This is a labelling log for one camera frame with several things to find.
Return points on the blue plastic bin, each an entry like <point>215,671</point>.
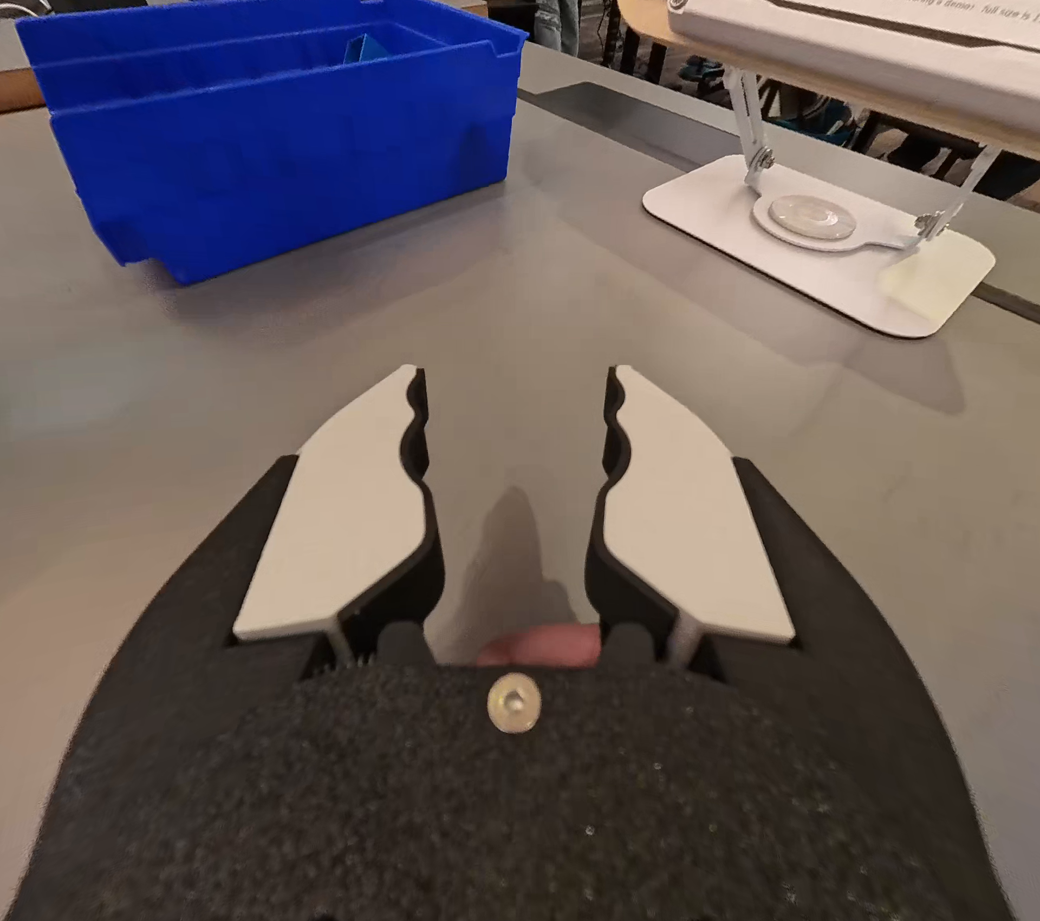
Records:
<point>284,166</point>

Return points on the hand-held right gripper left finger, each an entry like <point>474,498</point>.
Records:
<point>341,531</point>

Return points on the person's right hand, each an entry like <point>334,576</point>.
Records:
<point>544,646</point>

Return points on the white wooden document stand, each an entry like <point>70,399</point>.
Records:
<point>812,263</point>

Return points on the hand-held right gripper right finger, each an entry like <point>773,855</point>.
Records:
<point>691,531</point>

